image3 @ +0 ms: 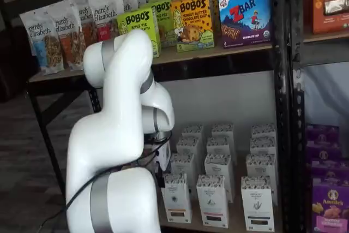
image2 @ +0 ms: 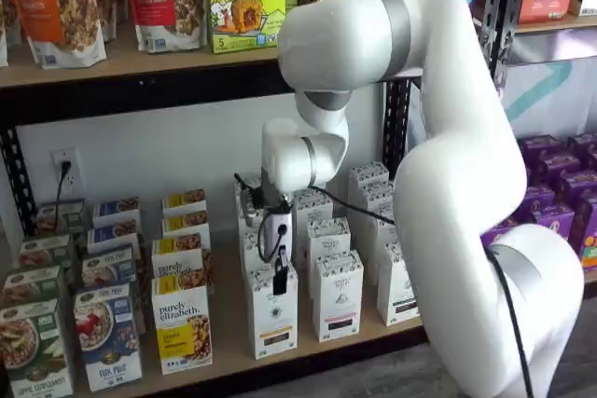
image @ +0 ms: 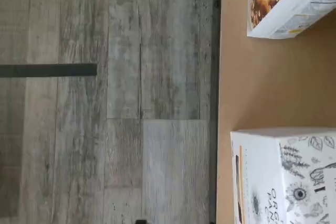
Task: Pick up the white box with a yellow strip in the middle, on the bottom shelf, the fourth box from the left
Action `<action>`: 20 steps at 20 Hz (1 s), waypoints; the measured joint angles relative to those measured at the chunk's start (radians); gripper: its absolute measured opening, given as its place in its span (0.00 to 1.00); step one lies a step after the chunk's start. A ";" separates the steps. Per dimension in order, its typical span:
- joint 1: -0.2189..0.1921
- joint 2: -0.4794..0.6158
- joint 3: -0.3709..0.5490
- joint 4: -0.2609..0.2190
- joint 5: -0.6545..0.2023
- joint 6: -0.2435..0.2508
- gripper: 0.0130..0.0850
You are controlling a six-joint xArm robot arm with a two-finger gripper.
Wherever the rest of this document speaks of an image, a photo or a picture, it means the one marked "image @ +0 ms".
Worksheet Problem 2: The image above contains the black metal shelf rack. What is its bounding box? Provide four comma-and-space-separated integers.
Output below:
208, 0, 223, 224

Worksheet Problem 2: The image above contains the wooden shelf board with white boxes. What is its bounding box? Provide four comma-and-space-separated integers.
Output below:
217, 0, 336, 224

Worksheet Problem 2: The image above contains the white nut-picture box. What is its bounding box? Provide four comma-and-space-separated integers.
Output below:
246, 0, 336, 39

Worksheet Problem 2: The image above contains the white sketch-print box yellow strip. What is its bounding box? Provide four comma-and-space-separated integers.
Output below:
230, 126, 336, 224

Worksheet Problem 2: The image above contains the black floor tape strip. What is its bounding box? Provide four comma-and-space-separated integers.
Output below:
0, 63, 98, 78

